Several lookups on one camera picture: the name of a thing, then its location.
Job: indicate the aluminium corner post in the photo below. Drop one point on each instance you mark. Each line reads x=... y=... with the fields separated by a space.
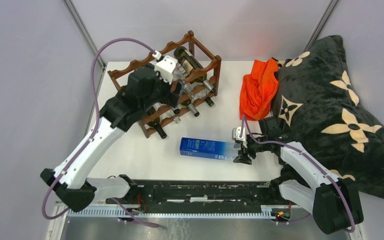
x=75 y=16
x=329 y=10

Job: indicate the brown wooden wine rack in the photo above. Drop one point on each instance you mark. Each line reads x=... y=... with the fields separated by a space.
x=213 y=74

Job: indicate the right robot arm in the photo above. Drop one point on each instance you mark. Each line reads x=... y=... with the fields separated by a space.
x=333 y=202

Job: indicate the black floral blanket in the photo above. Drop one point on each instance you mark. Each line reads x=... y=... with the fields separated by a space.
x=318 y=106

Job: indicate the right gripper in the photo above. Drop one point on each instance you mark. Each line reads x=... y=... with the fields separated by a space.
x=243 y=158

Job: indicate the blue square glass bottle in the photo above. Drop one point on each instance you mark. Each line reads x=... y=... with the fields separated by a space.
x=208 y=149

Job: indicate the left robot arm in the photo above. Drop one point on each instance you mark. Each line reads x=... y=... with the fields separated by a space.
x=146 y=86

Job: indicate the right aluminium corner post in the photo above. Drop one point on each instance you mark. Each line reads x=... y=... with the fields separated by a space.
x=329 y=10

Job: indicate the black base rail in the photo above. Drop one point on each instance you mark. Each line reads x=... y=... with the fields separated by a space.
x=200 y=198

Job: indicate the left aluminium corner post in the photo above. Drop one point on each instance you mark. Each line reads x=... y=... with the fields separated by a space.
x=75 y=16

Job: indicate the dark green wine bottle labelled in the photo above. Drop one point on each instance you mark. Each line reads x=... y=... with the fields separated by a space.
x=156 y=123

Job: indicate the clear square bottle black cap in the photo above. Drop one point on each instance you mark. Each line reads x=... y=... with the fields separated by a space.
x=188 y=91

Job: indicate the tall clear glass bottle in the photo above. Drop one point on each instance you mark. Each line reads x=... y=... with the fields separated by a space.
x=173 y=116

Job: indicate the dark wine bottle brown label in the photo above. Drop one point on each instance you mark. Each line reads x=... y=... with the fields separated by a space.
x=190 y=63

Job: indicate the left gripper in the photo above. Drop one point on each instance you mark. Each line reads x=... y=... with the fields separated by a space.
x=171 y=99

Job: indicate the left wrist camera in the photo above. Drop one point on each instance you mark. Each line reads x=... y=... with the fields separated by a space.
x=165 y=67

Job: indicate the orange cloth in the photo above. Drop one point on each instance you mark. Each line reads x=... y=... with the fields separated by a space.
x=258 y=89

